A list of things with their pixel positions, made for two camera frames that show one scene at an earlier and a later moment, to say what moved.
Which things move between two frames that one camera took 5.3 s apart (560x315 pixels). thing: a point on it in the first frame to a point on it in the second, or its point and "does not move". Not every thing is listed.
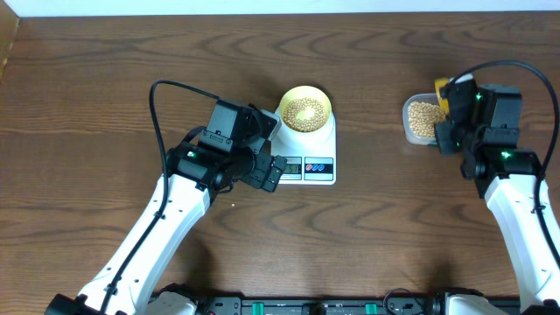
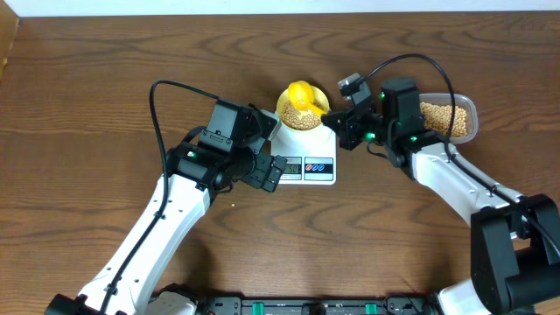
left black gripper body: x=256 y=176 does not move
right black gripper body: x=449 y=136 to x=369 y=127
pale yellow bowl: x=305 y=108 does not move
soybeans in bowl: x=304 y=115 does not move
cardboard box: x=9 y=26 does not move
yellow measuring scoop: x=443 y=103 to x=302 y=96
